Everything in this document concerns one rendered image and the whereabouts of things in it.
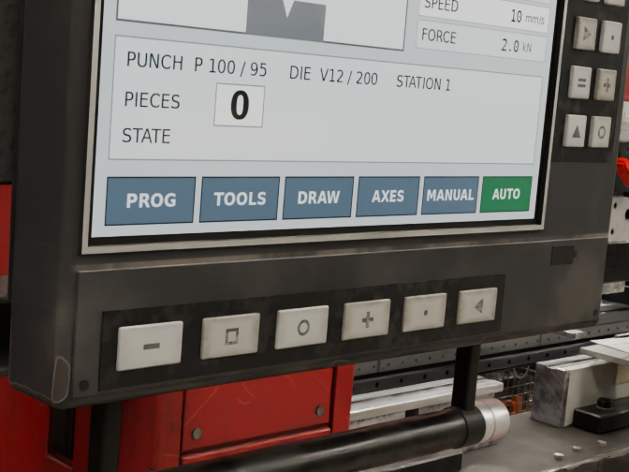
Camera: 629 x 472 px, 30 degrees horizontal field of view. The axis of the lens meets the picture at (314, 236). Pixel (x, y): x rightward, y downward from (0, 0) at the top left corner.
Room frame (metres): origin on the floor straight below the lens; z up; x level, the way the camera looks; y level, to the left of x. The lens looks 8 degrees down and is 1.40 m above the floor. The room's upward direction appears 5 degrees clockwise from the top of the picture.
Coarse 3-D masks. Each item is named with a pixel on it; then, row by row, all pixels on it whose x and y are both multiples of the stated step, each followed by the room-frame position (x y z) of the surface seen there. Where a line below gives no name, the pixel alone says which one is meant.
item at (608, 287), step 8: (608, 248) 1.93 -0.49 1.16; (616, 248) 1.94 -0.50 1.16; (624, 248) 1.96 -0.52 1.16; (608, 256) 1.93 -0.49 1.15; (616, 256) 1.94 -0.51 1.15; (624, 256) 1.96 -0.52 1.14; (608, 264) 1.93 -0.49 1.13; (616, 264) 1.94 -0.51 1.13; (624, 264) 1.96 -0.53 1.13; (608, 272) 1.93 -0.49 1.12; (616, 272) 1.95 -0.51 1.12; (624, 272) 1.96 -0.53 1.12; (608, 280) 1.93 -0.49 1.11; (616, 280) 1.95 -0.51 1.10; (624, 280) 1.97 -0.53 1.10; (608, 288) 1.95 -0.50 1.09; (616, 288) 1.97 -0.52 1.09
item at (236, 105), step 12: (216, 84) 0.58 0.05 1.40; (228, 84) 0.58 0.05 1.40; (240, 84) 0.59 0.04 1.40; (216, 96) 0.58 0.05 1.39; (228, 96) 0.58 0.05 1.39; (240, 96) 0.59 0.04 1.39; (252, 96) 0.59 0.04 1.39; (264, 96) 0.60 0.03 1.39; (216, 108) 0.58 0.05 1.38; (228, 108) 0.58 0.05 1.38; (240, 108) 0.59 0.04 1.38; (252, 108) 0.59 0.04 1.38; (216, 120) 0.58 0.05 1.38; (228, 120) 0.58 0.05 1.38; (240, 120) 0.59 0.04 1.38; (252, 120) 0.59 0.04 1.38
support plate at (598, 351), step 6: (582, 348) 1.87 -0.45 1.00; (588, 348) 1.87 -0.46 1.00; (594, 348) 1.88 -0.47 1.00; (600, 348) 1.88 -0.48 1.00; (606, 348) 1.88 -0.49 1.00; (612, 348) 1.89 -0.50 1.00; (588, 354) 1.86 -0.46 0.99; (594, 354) 1.85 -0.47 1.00; (600, 354) 1.85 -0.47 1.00; (606, 354) 1.84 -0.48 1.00; (612, 354) 1.84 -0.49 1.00; (618, 354) 1.85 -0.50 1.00; (624, 354) 1.85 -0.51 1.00; (606, 360) 1.84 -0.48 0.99; (612, 360) 1.83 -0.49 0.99; (618, 360) 1.82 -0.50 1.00; (624, 360) 1.82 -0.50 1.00
